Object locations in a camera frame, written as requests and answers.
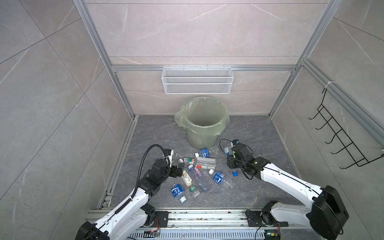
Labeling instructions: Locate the bottle dark blue label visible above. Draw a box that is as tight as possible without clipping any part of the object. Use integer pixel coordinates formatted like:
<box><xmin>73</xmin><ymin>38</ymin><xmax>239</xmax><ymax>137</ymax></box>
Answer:
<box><xmin>224</xmin><ymin>147</ymin><xmax>233</xmax><ymax>156</ymax></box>

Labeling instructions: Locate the pocari bottle blue label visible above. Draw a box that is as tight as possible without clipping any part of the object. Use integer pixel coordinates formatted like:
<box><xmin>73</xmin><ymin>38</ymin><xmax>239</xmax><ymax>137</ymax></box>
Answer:
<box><xmin>209</xmin><ymin>169</ymin><xmax>234</xmax><ymax>189</ymax></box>
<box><xmin>171</xmin><ymin>184</ymin><xmax>187</xmax><ymax>203</ymax></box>

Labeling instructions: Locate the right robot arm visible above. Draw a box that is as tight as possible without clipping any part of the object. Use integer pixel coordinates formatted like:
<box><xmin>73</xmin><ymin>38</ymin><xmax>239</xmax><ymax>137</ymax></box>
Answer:
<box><xmin>222</xmin><ymin>140</ymin><xmax>349</xmax><ymax>240</ymax></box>

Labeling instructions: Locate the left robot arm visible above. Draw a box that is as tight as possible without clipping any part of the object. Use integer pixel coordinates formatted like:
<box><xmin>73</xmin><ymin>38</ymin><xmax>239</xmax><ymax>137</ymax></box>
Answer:
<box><xmin>75</xmin><ymin>159</ymin><xmax>183</xmax><ymax>240</ymax></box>

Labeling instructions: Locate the Pocari bottle near bin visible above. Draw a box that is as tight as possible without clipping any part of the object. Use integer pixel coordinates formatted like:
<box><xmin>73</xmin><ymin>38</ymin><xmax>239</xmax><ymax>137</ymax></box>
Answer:
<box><xmin>195</xmin><ymin>148</ymin><xmax>220</xmax><ymax>159</ymax></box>

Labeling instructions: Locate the mesh bin with green bag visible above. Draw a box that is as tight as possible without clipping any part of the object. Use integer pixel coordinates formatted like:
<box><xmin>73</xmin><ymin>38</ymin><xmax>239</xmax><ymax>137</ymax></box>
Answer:
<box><xmin>175</xmin><ymin>97</ymin><xmax>230</xmax><ymax>150</ymax></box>

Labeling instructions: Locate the Pocari bottle front blue label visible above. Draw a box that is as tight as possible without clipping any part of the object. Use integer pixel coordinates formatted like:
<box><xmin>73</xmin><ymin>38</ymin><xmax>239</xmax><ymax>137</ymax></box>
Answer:
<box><xmin>171</xmin><ymin>184</ymin><xmax>187</xmax><ymax>203</ymax></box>

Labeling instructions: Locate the bottle with tan label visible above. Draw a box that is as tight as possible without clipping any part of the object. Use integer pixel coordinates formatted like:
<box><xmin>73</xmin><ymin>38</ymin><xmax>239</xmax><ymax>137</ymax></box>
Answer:
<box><xmin>182</xmin><ymin>170</ymin><xmax>193</xmax><ymax>188</ymax></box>

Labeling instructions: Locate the small green label bottle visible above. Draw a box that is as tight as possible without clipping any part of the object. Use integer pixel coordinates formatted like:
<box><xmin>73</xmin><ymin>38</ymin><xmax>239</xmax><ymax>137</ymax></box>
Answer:
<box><xmin>190</xmin><ymin>185</ymin><xmax>200</xmax><ymax>198</ymax></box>

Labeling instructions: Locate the square clear bottle green band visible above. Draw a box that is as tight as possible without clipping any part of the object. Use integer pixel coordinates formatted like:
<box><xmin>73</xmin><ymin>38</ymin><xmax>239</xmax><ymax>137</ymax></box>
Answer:
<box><xmin>183</xmin><ymin>157</ymin><xmax>217</xmax><ymax>167</ymax></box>

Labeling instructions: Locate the Ganten bottle purple label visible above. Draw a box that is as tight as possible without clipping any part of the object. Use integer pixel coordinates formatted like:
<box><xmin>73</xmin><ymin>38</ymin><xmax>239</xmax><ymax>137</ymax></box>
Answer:
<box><xmin>188</xmin><ymin>164</ymin><xmax>211</xmax><ymax>193</ymax></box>

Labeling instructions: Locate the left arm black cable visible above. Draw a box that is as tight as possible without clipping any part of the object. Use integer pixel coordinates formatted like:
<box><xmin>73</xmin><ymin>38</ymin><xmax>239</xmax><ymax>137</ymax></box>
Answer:
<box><xmin>131</xmin><ymin>143</ymin><xmax>166</xmax><ymax>199</ymax></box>

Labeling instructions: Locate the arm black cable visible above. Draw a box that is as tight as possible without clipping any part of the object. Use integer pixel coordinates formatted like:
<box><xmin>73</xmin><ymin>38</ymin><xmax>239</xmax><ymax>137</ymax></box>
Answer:
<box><xmin>218</xmin><ymin>138</ymin><xmax>256</xmax><ymax>181</ymax></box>
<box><xmin>131</xmin><ymin>143</ymin><xmax>166</xmax><ymax>199</ymax></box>

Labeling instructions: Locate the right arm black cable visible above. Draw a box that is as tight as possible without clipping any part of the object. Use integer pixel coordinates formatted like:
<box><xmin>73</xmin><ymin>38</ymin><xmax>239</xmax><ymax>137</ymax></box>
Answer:
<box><xmin>218</xmin><ymin>138</ymin><xmax>256</xmax><ymax>181</ymax></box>

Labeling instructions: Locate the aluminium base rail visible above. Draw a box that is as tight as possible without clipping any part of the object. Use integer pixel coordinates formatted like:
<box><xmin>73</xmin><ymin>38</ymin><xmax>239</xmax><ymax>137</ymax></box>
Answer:
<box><xmin>82</xmin><ymin>209</ymin><xmax>334</xmax><ymax>240</ymax></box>

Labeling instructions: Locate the white wire wall basket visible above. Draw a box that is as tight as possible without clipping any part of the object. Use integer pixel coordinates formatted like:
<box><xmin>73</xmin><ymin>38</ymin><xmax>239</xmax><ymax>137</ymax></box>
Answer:
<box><xmin>162</xmin><ymin>67</ymin><xmax>234</xmax><ymax>95</ymax></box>

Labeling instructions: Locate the black wire hook rack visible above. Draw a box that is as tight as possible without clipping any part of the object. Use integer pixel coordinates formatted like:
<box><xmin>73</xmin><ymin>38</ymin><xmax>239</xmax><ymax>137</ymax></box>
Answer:
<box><xmin>309</xmin><ymin>88</ymin><xmax>384</xmax><ymax>170</ymax></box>

